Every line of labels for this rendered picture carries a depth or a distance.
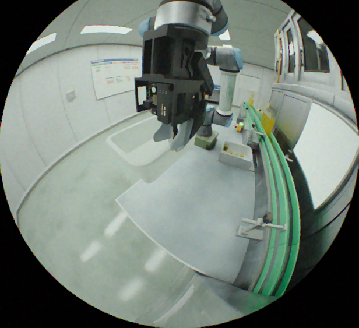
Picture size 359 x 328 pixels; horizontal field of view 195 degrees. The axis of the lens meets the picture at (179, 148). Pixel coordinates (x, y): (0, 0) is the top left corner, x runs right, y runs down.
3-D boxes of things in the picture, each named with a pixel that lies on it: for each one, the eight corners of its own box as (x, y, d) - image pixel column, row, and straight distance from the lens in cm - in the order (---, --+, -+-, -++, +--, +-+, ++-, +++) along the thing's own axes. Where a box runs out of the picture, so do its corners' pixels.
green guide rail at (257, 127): (259, 140, 92) (263, 131, 89) (258, 140, 92) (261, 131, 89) (245, 103, 259) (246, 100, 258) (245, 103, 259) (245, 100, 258)
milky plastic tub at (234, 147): (247, 170, 78) (253, 161, 73) (217, 161, 75) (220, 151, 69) (247, 155, 91) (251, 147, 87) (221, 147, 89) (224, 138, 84)
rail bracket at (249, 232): (254, 244, 55) (296, 228, 38) (220, 236, 48) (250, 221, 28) (257, 234, 56) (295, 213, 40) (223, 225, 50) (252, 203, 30)
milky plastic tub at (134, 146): (113, 162, 35) (102, 138, 31) (163, 133, 44) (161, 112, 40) (150, 198, 23) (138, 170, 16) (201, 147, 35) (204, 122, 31)
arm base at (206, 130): (190, 131, 88) (192, 121, 84) (201, 126, 100) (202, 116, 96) (206, 138, 82) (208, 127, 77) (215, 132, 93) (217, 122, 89)
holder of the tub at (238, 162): (254, 173, 80) (259, 165, 75) (217, 161, 75) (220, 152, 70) (253, 158, 93) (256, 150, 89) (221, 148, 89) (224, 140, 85)
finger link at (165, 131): (150, 154, 23) (147, 113, 18) (167, 141, 26) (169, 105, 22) (161, 161, 21) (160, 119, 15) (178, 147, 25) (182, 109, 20)
